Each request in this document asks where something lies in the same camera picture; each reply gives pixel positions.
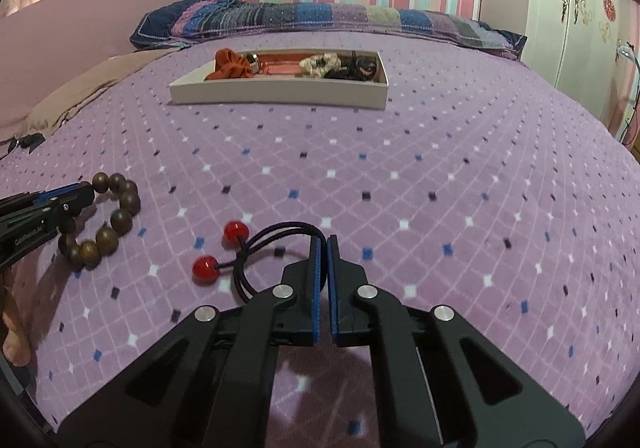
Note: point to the white wardrobe with decals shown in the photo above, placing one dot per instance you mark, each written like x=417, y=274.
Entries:
x=572, y=45

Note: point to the desk lamp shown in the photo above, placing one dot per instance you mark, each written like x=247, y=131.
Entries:
x=630, y=90

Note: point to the small black object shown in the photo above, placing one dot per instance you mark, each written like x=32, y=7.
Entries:
x=29, y=142

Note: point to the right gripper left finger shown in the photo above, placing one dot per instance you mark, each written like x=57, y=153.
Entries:
x=208, y=381

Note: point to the black hair tie red beads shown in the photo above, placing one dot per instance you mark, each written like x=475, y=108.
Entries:
x=207, y=270

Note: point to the striped patchwork pillow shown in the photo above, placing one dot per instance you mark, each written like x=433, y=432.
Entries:
x=185, y=22

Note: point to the cream fabric scrunchie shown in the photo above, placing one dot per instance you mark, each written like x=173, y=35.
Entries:
x=318, y=66

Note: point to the white shallow jewelry box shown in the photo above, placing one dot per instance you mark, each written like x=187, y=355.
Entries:
x=284, y=82

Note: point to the pink padded headboard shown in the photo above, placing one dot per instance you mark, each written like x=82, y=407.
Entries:
x=49, y=43

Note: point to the orange fabric scrunchie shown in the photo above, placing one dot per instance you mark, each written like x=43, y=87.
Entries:
x=230, y=65

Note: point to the black fabric scrunchie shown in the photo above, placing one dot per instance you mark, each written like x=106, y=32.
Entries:
x=347, y=74

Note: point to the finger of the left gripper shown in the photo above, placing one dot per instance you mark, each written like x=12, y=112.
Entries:
x=74, y=194
x=70, y=207

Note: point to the person's left hand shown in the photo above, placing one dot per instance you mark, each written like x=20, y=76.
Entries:
x=15, y=347

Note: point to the purple diamond pattern bedspread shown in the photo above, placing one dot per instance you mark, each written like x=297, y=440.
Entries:
x=479, y=186

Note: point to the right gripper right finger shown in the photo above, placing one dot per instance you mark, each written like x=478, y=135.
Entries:
x=438, y=382

